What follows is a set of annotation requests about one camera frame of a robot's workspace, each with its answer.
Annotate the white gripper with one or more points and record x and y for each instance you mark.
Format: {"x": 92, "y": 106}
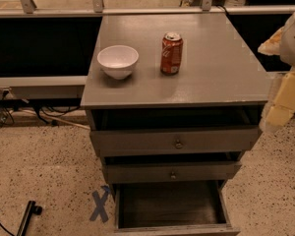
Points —
{"x": 294, "y": 44}

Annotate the grey bottom drawer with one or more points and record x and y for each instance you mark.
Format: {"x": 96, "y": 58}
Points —
{"x": 172, "y": 209}

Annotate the grey drawer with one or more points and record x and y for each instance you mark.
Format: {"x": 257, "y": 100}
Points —
{"x": 172, "y": 209}
{"x": 168, "y": 172}
{"x": 173, "y": 141}

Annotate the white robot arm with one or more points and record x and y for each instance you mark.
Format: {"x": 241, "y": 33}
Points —
{"x": 282, "y": 44}

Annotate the grey wooden drawer cabinet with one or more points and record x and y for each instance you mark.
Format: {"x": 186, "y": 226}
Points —
{"x": 220, "y": 84}

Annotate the grey middle drawer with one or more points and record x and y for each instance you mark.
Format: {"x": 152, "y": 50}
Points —
{"x": 168, "y": 172}

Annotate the grey top drawer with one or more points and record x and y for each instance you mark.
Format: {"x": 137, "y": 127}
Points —
{"x": 173, "y": 141}

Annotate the orange soda can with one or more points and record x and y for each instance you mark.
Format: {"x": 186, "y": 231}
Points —
{"x": 171, "y": 53}

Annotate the white ceramic bowl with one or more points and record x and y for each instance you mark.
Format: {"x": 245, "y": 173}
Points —
{"x": 118, "y": 61}

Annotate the blue tape cross marker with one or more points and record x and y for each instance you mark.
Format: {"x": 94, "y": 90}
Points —
{"x": 100, "y": 201}

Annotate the black bar tool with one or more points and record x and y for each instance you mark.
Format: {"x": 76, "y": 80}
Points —
{"x": 31, "y": 209}

